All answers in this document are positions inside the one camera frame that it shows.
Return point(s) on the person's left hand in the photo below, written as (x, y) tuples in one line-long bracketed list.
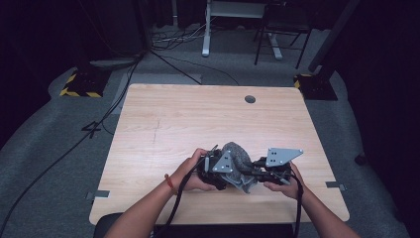
[(188, 175)]

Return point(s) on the black chair seat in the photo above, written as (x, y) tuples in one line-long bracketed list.
[(105, 224)]

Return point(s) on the grey cloth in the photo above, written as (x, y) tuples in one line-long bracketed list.
[(239, 158)]

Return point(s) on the grey round table grommet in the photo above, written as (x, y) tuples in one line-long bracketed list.
[(250, 99)]

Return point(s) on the white desk frame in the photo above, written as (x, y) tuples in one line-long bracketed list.
[(207, 33)]

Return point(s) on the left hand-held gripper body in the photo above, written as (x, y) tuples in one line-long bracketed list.
[(214, 167)]

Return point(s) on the person's right hand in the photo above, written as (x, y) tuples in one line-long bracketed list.
[(287, 188)]

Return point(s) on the black yellow striped stand base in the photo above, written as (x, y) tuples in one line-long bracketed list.
[(84, 84), (315, 86)]

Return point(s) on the black slanted post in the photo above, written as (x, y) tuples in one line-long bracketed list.
[(333, 33)]

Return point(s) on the black caster wheel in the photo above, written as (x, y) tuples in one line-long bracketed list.
[(360, 159)]

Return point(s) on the grey tape piece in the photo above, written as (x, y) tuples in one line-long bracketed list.
[(335, 185), (99, 194)]

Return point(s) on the black metal chair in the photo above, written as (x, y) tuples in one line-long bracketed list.
[(284, 23)]

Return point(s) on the person's dark clothing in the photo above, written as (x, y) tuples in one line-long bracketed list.
[(231, 231)]

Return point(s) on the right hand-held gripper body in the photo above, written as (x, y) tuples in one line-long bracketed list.
[(280, 163)]

